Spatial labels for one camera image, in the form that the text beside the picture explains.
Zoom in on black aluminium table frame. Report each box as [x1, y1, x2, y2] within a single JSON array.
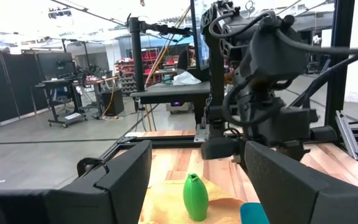
[[63, 0, 358, 187]]

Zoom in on white plastic bag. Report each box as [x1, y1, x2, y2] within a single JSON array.
[[172, 70, 202, 86]]

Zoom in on black computer monitor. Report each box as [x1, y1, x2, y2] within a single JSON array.
[[190, 0, 211, 82]]

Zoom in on person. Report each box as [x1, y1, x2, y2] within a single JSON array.
[[177, 45, 197, 72]]

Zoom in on blue plastic tupperware tub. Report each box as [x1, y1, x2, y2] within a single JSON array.
[[239, 202, 270, 224]]

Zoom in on black box under workbench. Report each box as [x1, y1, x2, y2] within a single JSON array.
[[101, 88, 126, 116]]

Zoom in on black side table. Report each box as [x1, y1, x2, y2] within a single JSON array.
[[131, 81, 211, 125]]

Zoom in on green toy corn husk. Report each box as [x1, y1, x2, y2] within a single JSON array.
[[183, 173, 209, 222]]

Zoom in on wooden workbench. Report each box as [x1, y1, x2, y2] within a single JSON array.
[[73, 76, 119, 118]]

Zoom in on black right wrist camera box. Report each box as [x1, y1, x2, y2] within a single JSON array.
[[239, 17, 308, 82]]

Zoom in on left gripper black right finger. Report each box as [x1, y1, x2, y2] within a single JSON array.
[[244, 140, 358, 224]]

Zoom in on silver corner bracket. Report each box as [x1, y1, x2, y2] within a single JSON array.
[[194, 123, 211, 143]]

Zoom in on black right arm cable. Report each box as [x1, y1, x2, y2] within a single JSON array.
[[274, 28, 358, 57], [290, 53, 358, 108]]

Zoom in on black table clamp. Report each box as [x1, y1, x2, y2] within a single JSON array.
[[76, 157, 105, 177]]

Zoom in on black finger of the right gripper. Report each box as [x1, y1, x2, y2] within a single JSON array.
[[201, 136, 245, 161], [275, 139, 311, 162]]

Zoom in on red storage bin shelf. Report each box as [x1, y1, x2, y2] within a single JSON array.
[[114, 48, 160, 96]]

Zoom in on silver diagonal strut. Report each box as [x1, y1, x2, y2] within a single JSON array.
[[335, 110, 358, 161]]

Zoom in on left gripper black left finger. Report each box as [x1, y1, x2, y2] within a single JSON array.
[[47, 139, 153, 224]]

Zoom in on black rolling desk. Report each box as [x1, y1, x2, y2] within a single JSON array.
[[35, 77, 88, 128]]

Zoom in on yellow waffle cloth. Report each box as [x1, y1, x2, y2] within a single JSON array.
[[138, 179, 245, 224]]

